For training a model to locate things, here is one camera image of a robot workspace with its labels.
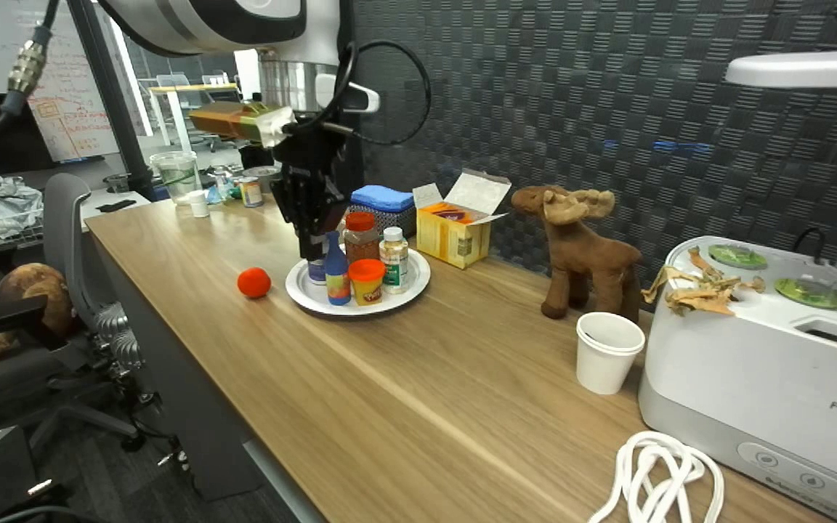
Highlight brown plush toy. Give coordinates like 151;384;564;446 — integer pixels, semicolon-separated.
0;258;77;367

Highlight dried brown leaves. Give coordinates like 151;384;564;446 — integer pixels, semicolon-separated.
641;245;766;319

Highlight black appliance cable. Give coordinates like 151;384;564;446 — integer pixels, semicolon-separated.
789;223;828;265

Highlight blue bottle colourful label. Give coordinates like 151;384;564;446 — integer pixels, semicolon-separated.
323;229;353;307

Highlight brown plush moose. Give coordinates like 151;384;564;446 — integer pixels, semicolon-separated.
507;182;645;322

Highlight white paper plate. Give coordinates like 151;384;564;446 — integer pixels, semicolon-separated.
282;246;432;319

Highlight white rope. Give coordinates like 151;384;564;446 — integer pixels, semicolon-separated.
587;430;728;523

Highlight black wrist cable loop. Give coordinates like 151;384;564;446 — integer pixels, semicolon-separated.
340;38;436;150

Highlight orange red ball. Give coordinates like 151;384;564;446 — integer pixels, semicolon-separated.
234;265;275;303

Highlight orange lid yellow tub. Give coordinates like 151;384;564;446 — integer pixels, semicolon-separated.
345;255;388;307

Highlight white paper cup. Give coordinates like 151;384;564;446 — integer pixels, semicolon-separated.
571;310;648;399

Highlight clear plastic container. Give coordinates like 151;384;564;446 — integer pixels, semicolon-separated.
151;149;204;199

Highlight white bottle green label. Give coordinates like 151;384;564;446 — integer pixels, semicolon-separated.
377;223;408;291

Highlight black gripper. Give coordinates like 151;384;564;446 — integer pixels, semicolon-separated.
266;115;353;265

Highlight whiteboard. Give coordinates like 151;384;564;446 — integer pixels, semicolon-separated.
0;0;121;169

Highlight blue sponge cloth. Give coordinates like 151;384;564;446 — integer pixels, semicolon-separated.
349;182;416;215

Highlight grey office chair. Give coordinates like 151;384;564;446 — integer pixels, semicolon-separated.
0;170;188;489

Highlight black pillar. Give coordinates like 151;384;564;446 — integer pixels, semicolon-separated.
67;0;160;199

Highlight white desk lamp head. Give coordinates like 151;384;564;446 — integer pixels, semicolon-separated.
724;50;837;92

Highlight small white cup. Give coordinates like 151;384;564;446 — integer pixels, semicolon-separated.
182;188;211;221

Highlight small labelled jar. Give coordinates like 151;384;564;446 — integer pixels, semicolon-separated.
238;175;266;208

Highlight open yellow cardboard box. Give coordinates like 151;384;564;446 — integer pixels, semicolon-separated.
413;169;515;271

